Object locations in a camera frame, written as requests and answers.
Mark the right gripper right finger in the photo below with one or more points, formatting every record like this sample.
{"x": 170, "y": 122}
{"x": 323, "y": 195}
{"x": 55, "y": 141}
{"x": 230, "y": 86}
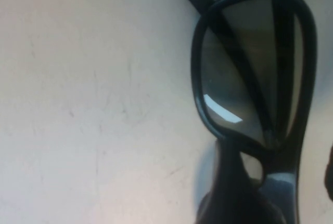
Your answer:
{"x": 329, "y": 172}

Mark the black framed glasses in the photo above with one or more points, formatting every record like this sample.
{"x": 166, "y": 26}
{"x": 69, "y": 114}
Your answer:
{"x": 196, "y": 65}

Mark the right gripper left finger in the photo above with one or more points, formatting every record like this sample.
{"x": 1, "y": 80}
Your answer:
{"x": 223, "y": 198}

